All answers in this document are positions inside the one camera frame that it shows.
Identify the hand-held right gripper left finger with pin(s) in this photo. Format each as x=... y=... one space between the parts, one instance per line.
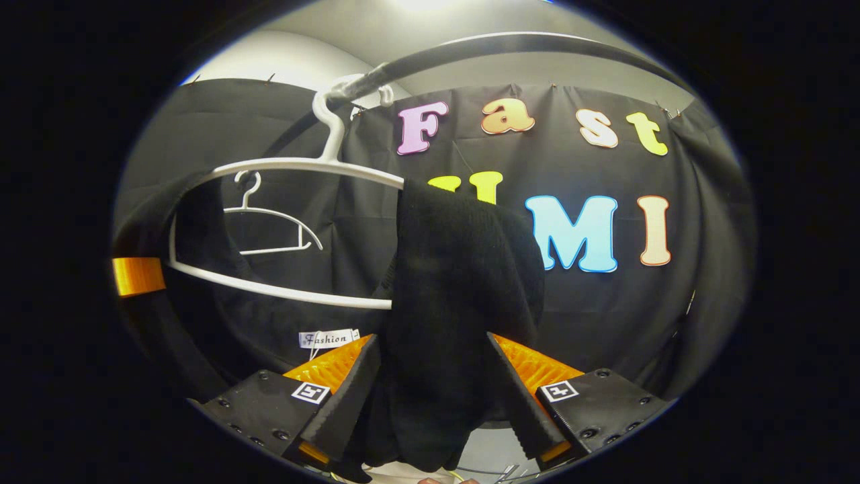
x=353 y=403

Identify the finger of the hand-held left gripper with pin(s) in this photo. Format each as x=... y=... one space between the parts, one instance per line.
x=138 y=275

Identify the black clothes rail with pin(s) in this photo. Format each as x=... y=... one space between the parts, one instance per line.
x=504 y=46

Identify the white plastic hanger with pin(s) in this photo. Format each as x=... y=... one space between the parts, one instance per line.
x=302 y=164
x=282 y=214

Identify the black backdrop cloth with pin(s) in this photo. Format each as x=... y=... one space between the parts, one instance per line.
x=605 y=316

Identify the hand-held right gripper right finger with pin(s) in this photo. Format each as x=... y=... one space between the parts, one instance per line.
x=524 y=410

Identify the black knit cardigan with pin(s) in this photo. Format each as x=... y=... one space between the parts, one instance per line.
x=457 y=269

